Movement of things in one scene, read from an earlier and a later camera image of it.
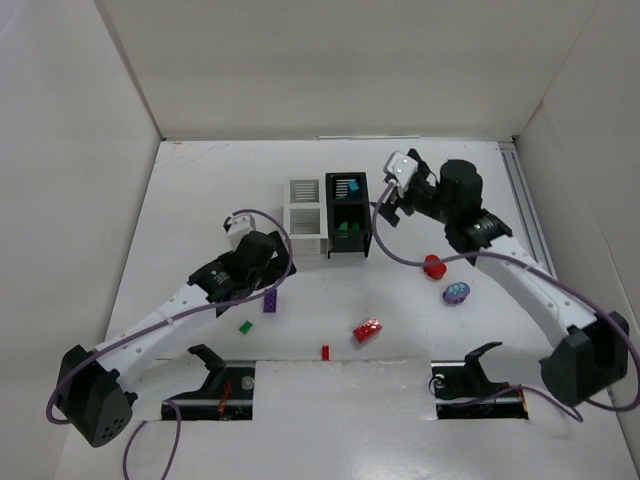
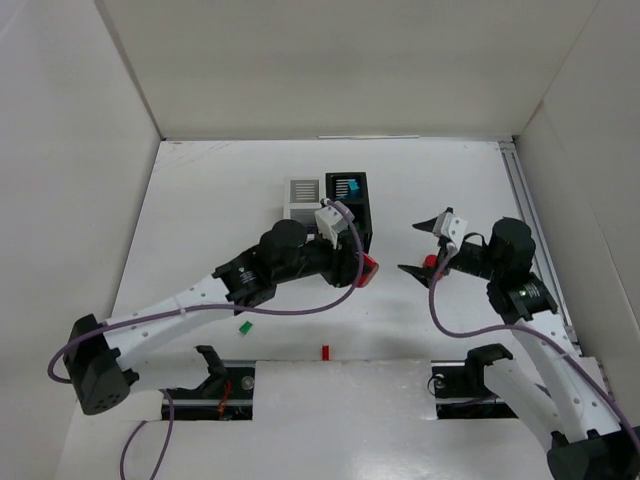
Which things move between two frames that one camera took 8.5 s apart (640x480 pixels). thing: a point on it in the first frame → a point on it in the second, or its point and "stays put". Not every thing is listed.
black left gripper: [279, 255] → [347, 262]
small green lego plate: [244, 329] stays put
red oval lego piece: [434, 267] stays put
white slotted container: [306, 215] stays put
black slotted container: [348, 213] stays put
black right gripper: [400, 201] → [441, 251]
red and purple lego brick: [367, 330] → [368, 270]
